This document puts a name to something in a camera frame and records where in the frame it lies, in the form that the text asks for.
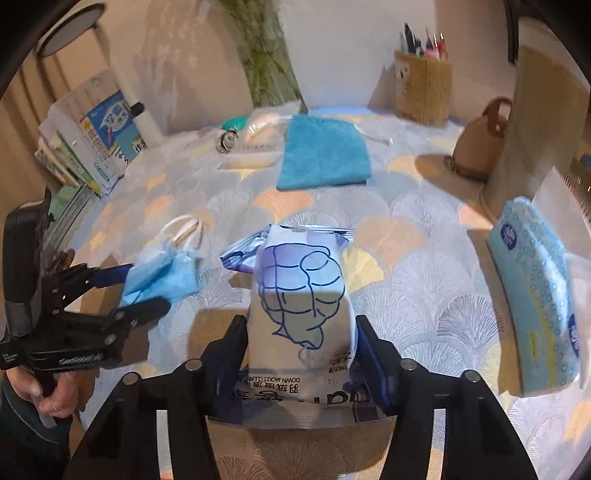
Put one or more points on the light green box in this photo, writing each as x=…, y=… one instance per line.
x=69, y=201

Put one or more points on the glass vase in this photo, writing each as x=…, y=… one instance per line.
x=272, y=69

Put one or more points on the person's left hand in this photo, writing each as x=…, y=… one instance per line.
x=55, y=392

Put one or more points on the light blue knitted item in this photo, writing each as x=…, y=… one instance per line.
x=157, y=277

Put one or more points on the teal towel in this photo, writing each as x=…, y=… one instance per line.
x=323, y=152

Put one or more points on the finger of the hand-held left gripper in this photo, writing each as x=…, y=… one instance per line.
x=143, y=309
x=113, y=275

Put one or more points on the white cylinder with black band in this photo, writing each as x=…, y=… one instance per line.
x=148, y=127

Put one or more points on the person's left forearm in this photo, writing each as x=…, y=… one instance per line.
x=27, y=438

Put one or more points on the small brown bag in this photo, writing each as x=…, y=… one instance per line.
x=480, y=147

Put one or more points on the clear plastic bag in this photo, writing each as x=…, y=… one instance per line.
x=258, y=138

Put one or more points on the black round stool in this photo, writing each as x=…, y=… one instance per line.
x=69, y=30

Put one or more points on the woven pen holder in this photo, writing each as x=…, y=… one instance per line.
x=422, y=87

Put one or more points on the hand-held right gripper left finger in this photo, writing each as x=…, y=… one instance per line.
x=231, y=350

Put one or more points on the white wipes packet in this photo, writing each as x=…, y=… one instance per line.
x=300, y=295

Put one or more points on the blue tissue pack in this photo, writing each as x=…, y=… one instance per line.
x=535, y=300

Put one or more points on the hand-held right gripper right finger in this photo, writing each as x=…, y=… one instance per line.
x=371, y=355

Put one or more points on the green round object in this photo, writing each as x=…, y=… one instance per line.
x=235, y=123

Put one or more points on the bunch of pens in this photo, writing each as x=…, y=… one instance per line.
x=422, y=44

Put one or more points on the row of books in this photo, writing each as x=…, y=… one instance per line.
x=92, y=134

